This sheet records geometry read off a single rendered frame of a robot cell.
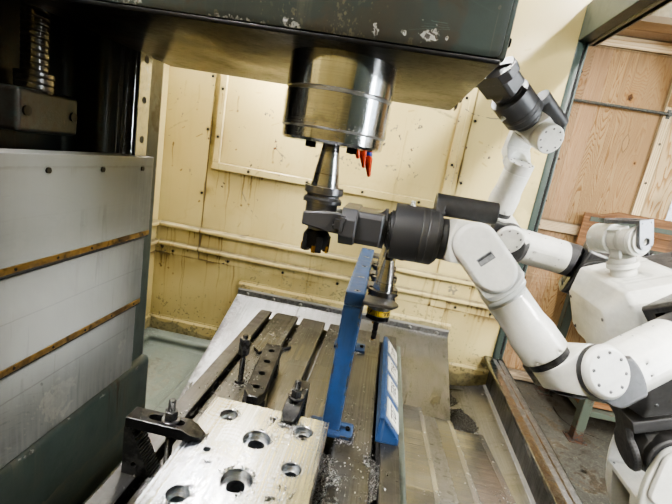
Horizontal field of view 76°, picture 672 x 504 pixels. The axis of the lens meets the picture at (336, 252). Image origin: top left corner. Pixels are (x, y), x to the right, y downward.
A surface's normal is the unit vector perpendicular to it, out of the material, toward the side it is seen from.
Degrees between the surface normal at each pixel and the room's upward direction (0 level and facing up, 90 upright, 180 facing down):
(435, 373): 24
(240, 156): 90
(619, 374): 66
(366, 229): 90
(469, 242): 81
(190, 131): 90
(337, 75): 90
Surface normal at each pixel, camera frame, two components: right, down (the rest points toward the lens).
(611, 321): -0.79, 0.21
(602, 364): 0.22, -0.17
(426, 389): 0.10, -0.80
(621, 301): -0.91, -0.22
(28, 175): 0.97, 0.21
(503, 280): -0.11, 0.05
